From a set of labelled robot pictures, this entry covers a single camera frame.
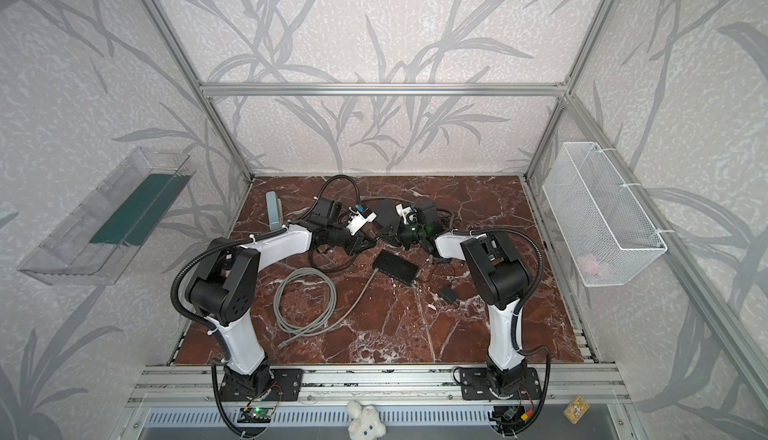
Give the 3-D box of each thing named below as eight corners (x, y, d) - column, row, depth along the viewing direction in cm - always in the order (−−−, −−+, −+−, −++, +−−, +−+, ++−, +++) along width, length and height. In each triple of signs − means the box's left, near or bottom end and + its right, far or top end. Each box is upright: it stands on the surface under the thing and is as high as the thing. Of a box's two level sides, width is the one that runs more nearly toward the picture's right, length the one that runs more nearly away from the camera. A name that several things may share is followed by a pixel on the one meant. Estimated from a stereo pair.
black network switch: (372, 267, 97) (372, 264, 95) (382, 251, 101) (382, 247, 99) (410, 286, 93) (410, 282, 91) (419, 268, 97) (420, 264, 95)
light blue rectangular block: (273, 232, 106) (267, 222, 101) (271, 201, 115) (265, 191, 110) (284, 229, 107) (279, 220, 102) (281, 199, 116) (276, 189, 111)
